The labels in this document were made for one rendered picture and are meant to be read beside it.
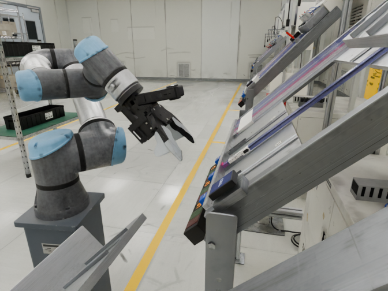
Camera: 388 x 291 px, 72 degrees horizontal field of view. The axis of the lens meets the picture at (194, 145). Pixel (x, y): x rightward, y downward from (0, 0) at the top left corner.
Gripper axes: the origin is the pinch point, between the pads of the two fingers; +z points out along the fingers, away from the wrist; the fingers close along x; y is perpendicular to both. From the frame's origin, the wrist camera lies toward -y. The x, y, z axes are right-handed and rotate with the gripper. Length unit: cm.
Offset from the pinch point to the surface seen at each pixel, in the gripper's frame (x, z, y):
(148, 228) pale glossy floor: -64, 28, 83
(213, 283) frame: 25.4, 18.0, 2.6
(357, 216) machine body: -1.6, 39.0, -20.0
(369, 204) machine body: -8.2, 42.4, -23.6
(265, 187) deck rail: 21.0, 10.4, -14.5
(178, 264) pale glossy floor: -40, 45, 64
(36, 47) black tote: -155, -139, 112
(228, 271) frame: 25.4, 17.3, -1.3
